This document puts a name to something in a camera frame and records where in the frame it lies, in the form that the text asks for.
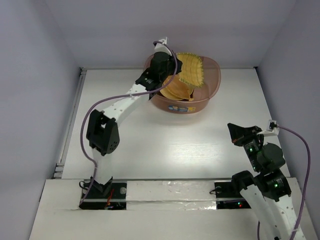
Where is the white foam board front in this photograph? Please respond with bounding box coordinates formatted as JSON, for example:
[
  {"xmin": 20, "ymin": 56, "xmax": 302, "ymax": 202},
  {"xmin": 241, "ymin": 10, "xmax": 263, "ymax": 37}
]
[{"xmin": 30, "ymin": 179, "xmax": 266, "ymax": 240}]

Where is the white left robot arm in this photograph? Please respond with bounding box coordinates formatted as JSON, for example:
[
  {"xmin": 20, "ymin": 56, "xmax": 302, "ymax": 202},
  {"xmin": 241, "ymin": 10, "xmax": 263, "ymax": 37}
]
[{"xmin": 80, "ymin": 51, "xmax": 182, "ymax": 193}]

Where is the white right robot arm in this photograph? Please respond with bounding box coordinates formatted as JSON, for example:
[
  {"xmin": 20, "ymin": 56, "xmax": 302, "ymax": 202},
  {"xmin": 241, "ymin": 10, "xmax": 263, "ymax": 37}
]
[{"xmin": 227, "ymin": 120, "xmax": 311, "ymax": 240}]

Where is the leaf shaped yellow dish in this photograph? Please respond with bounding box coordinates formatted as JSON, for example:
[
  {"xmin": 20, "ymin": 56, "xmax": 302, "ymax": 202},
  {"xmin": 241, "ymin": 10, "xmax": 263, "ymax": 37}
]
[{"xmin": 163, "ymin": 74, "xmax": 195, "ymax": 102}]

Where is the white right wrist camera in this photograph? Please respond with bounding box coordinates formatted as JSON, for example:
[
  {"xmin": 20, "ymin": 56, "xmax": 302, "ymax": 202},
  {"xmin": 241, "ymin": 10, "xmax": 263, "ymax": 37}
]
[{"xmin": 257, "ymin": 120, "xmax": 280, "ymax": 137}]

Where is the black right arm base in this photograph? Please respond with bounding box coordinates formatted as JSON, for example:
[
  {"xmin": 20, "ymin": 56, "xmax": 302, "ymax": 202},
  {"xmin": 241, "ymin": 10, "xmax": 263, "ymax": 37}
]
[{"xmin": 209, "ymin": 170, "xmax": 255, "ymax": 209}]

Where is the translucent brown plastic bin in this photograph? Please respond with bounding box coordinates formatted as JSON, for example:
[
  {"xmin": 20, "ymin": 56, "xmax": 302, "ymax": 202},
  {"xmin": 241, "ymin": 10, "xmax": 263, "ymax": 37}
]
[{"xmin": 151, "ymin": 56, "xmax": 221, "ymax": 114}]

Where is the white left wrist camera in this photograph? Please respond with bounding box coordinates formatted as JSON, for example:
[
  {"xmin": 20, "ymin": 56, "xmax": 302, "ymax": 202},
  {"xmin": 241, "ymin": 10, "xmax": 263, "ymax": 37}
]
[{"xmin": 153, "ymin": 37, "xmax": 171, "ymax": 55}]

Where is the rectangular woven bamboo tray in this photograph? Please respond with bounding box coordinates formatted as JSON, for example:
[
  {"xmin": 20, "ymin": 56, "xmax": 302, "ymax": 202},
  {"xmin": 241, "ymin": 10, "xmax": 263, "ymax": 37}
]
[{"xmin": 176, "ymin": 52, "xmax": 204, "ymax": 88}]

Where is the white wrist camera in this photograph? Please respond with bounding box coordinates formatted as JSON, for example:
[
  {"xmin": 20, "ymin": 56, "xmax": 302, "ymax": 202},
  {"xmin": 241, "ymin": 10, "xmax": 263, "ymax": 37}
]
[
  {"xmin": 153, "ymin": 37, "xmax": 171, "ymax": 55},
  {"xmin": 257, "ymin": 120, "xmax": 280, "ymax": 137}
]

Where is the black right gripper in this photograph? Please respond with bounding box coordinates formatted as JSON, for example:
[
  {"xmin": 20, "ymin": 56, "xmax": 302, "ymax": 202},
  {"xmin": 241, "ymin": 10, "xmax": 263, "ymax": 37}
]
[{"xmin": 227, "ymin": 121, "xmax": 264, "ymax": 171}]

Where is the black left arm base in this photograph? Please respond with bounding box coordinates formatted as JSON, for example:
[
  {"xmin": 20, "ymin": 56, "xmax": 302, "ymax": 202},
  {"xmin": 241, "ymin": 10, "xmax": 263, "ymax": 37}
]
[{"xmin": 79, "ymin": 178, "xmax": 127, "ymax": 211}]

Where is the round yellow plastic plate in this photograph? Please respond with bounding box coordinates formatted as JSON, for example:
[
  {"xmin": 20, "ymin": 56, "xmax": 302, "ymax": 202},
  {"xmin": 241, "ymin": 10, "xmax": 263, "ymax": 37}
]
[{"xmin": 159, "ymin": 76, "xmax": 195, "ymax": 101}]

